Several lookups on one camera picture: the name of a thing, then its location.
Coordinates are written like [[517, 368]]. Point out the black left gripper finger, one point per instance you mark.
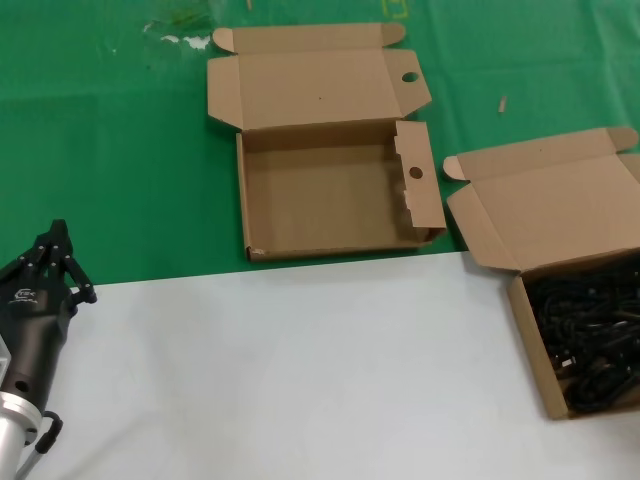
[[35, 257], [70, 265]]

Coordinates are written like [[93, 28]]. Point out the short wooden stick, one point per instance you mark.
[[502, 105]]

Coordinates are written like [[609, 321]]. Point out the cardboard box without holes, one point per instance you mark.
[[525, 200]]

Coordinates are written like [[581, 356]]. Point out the flat cardboard box with holes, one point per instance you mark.
[[325, 200]]

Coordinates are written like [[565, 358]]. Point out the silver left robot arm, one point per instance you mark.
[[12, 430]]

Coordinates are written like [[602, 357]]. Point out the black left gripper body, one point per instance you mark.
[[30, 325]]

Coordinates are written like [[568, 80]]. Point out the large green table cloth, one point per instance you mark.
[[100, 150]]

